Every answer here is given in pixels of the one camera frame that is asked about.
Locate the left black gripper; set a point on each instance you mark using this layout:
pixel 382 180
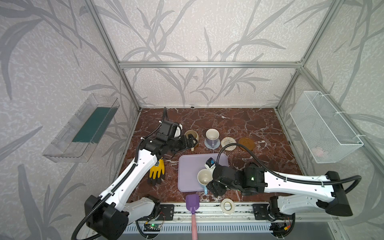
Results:
pixel 183 142

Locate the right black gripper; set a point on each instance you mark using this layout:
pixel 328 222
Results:
pixel 216 183

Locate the beige ceramic mug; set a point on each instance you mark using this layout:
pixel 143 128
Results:
pixel 192 138

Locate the amber round coaster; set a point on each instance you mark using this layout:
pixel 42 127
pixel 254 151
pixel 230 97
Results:
pixel 248 143

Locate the grey blue woven coaster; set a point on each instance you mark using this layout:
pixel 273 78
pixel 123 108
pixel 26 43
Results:
pixel 212 144

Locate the white mug blue handle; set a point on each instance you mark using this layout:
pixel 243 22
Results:
pixel 204 178

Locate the white patterned woven coaster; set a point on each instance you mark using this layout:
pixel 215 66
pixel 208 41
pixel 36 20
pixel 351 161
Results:
pixel 227 143

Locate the white mug purple handle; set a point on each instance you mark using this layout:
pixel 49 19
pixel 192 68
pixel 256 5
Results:
pixel 212 134

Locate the white speckled mug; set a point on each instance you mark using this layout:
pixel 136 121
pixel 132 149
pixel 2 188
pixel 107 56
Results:
pixel 179 129

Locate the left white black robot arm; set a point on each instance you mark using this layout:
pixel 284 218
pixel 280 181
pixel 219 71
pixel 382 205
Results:
pixel 105 213

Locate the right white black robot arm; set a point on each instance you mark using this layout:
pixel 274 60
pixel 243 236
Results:
pixel 301 193

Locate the yellow black work glove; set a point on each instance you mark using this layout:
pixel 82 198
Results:
pixel 157 173

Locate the lilac plastic tray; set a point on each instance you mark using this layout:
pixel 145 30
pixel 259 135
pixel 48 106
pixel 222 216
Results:
pixel 189 166

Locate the white tape roll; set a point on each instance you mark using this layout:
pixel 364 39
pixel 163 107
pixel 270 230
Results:
pixel 227 206

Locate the purple pink spatula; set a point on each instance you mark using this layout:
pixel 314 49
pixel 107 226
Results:
pixel 192 205

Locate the white wire basket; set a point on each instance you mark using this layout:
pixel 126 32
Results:
pixel 325 131

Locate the clear plastic wall shelf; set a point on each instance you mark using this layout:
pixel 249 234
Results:
pixel 79 138

